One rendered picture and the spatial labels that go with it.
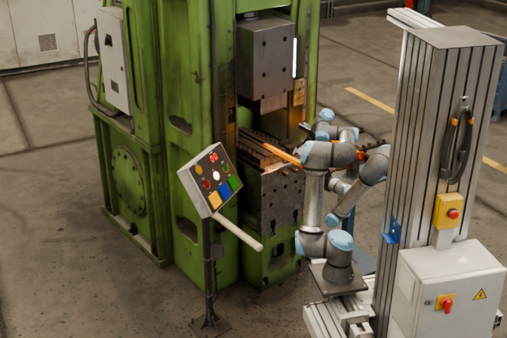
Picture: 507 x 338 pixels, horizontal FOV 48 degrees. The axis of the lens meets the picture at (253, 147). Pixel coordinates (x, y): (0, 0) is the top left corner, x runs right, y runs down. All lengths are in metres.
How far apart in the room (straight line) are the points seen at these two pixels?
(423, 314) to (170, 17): 2.11
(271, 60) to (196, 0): 0.55
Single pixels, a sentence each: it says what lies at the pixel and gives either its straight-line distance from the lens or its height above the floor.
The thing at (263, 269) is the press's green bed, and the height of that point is 0.19.
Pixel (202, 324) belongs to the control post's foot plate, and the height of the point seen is 0.05.
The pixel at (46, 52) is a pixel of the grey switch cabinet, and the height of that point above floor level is 0.25.
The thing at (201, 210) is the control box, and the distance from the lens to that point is 2.98.
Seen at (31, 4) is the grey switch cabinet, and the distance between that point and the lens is 8.17.
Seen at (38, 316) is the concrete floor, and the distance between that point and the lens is 4.02.
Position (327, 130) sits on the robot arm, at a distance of 2.99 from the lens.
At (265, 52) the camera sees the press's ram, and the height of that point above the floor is 1.63.
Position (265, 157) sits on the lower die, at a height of 0.98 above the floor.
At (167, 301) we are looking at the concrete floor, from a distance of 3.93.
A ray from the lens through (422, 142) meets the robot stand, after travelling 2.13.
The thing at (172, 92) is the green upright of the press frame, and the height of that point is 1.32.
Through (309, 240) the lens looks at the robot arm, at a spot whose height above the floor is 1.03.
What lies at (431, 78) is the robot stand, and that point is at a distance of 2.05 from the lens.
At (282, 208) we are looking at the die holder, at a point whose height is 0.61.
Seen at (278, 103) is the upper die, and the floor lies 1.31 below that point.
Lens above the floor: 2.58
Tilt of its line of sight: 27 degrees down
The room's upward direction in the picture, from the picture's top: straight up
